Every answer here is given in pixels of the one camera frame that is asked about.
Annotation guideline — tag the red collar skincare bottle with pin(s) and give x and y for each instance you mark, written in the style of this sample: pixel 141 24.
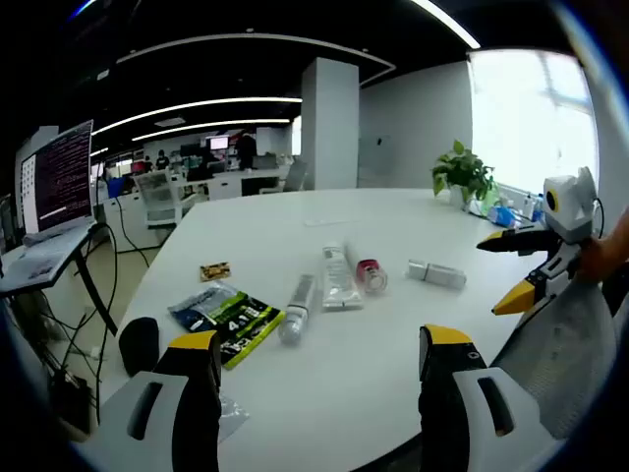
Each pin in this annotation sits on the red collar skincare bottle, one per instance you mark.
pixel 371 275

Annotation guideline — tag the clear plastic packet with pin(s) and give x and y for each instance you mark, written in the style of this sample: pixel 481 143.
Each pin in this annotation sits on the clear plastic packet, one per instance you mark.
pixel 233 418

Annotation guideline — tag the white skincare tube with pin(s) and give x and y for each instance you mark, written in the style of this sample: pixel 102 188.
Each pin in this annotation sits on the white skincare tube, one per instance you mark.
pixel 339 275

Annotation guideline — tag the standing desk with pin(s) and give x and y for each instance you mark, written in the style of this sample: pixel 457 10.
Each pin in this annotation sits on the standing desk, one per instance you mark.
pixel 44 260

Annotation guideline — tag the grey mesh office chair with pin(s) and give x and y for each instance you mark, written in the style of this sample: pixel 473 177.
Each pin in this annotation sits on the grey mesh office chair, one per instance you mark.
pixel 565 354

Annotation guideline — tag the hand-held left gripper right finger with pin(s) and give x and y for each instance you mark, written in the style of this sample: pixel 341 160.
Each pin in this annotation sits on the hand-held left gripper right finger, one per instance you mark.
pixel 442 393

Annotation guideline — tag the person's right hand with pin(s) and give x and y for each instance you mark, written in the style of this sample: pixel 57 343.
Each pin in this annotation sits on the person's right hand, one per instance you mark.
pixel 597 260

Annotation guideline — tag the small gold packet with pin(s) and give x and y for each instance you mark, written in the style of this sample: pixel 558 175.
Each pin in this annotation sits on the small gold packet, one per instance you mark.
pixel 215 272

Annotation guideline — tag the blue plastic bag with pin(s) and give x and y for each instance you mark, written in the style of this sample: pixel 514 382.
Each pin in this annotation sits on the blue plastic bag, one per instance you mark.
pixel 500 216

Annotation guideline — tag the large computer monitor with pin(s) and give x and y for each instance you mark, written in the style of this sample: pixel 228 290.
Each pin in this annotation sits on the large computer monitor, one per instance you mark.
pixel 61 177

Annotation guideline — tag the green and black packet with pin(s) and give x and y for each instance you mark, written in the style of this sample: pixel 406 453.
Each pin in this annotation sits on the green and black packet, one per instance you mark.
pixel 241 319

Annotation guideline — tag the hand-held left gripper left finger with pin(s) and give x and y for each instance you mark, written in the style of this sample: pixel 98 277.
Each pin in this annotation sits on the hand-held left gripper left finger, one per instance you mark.
pixel 196 393

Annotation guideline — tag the small background monitor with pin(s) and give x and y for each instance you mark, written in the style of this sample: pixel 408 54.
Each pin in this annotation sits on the small background monitor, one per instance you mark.
pixel 218 143

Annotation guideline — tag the blue label water bottle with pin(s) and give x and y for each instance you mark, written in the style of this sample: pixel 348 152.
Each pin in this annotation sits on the blue label water bottle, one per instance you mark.
pixel 530 209

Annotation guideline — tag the white mesh office chair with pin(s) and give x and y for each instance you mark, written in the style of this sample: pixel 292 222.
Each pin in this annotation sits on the white mesh office chair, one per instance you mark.
pixel 159 196

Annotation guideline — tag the blue storage bin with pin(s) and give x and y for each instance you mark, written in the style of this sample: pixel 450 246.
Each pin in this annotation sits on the blue storage bin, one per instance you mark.
pixel 116 188

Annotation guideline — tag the potted green plant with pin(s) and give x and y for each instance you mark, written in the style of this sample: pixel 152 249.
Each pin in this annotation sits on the potted green plant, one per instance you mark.
pixel 462 169

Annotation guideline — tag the silver skincare bottle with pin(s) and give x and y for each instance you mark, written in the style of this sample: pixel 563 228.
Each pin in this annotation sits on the silver skincare bottle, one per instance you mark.
pixel 437 274

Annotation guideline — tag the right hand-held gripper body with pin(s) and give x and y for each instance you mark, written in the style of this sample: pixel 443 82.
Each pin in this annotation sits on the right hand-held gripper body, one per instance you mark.
pixel 572 206

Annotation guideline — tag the black computer mouse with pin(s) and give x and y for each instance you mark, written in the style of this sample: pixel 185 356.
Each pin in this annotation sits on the black computer mouse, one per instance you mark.
pixel 139 346

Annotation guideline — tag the clear plastic bottle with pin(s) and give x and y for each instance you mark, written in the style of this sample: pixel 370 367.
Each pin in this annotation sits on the clear plastic bottle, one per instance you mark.
pixel 299 305

